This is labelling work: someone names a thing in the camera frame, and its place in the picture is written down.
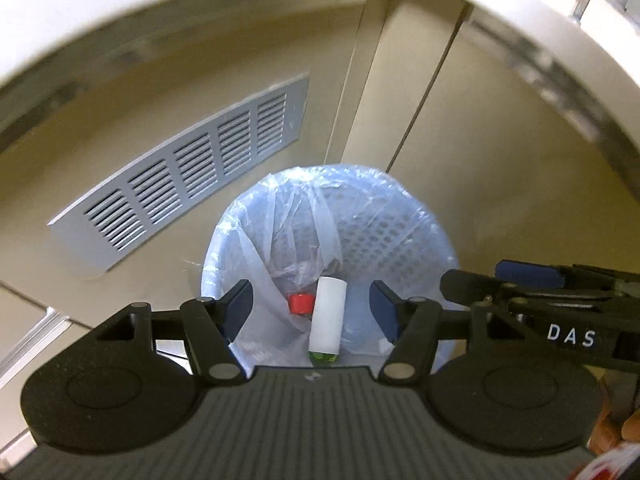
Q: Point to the red bottle cap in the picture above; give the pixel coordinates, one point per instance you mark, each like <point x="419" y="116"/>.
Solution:
<point x="300" y="304"/>

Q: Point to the beige kitchen cabinet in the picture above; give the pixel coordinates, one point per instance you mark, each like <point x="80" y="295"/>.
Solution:
<point x="500" y="160"/>

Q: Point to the grey vent grille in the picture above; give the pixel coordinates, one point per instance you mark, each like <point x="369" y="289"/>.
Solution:
<point x="175" y="175"/>

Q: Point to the person's right hand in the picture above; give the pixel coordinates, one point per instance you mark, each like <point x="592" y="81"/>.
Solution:
<point x="605" y="420"/>

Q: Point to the white label green bottle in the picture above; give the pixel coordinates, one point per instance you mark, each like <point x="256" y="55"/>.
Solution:
<point x="327" y="317"/>

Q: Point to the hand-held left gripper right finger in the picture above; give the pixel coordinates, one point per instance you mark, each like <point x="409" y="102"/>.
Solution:
<point x="382" y="311"/>

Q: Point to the red and white cloth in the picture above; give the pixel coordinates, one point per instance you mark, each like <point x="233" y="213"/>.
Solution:
<point x="612" y="467"/>

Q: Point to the blue perforated trash bin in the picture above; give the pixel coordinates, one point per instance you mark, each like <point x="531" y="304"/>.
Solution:
<point x="380" y="240"/>

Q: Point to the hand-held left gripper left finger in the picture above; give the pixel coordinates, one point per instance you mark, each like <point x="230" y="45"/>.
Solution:
<point x="239" y="306"/>

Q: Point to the clear plastic bin liner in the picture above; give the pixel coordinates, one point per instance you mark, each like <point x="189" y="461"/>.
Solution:
<point x="280" y="220"/>

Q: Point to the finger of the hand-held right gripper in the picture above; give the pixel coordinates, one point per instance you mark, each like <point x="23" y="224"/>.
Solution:
<point x="465" y="286"/>
<point x="530" y="272"/>

